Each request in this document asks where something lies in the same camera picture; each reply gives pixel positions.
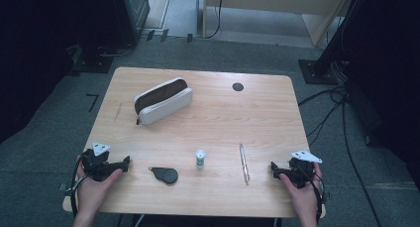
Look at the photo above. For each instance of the white pencil case brown lining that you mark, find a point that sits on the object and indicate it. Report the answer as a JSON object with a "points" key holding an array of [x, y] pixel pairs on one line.
{"points": [[166, 105]]}

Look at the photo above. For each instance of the silver pen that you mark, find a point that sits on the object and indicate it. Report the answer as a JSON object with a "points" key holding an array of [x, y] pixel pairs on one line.
{"points": [[244, 164]]}

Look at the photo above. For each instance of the person's left hand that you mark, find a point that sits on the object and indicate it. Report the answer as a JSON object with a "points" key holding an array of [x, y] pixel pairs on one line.
{"points": [[92, 192]]}

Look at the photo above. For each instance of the light wooden cabinet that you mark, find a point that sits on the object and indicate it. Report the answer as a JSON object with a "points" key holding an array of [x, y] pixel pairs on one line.
{"points": [[280, 2]]}

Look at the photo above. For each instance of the black stand with base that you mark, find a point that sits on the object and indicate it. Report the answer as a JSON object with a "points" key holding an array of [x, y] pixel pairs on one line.
{"points": [[325, 63]]}

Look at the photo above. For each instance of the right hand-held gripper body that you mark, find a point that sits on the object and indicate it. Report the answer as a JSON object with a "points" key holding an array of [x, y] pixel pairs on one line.
{"points": [[302, 172]]}

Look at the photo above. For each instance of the black round table grommet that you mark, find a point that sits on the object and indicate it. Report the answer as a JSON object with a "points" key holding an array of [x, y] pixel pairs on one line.
{"points": [[237, 87]]}

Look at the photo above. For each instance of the small white bottle green label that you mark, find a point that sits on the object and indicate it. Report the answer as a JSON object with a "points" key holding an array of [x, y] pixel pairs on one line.
{"points": [[200, 158]]}

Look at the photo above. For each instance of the black stand base plate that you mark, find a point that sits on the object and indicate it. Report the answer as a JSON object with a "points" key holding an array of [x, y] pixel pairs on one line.
{"points": [[94, 63]]}

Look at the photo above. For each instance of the black teardrop tape measure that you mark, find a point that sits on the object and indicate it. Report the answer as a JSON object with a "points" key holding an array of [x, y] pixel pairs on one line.
{"points": [[166, 175]]}

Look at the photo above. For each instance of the dark cabinet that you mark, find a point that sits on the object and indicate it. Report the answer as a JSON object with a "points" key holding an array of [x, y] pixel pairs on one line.
{"points": [[132, 12]]}

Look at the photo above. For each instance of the person's right hand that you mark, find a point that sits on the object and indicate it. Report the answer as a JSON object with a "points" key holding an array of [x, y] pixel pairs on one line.
{"points": [[307, 199]]}

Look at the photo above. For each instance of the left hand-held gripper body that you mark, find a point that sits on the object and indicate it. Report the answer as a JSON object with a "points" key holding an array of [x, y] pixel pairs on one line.
{"points": [[95, 164]]}

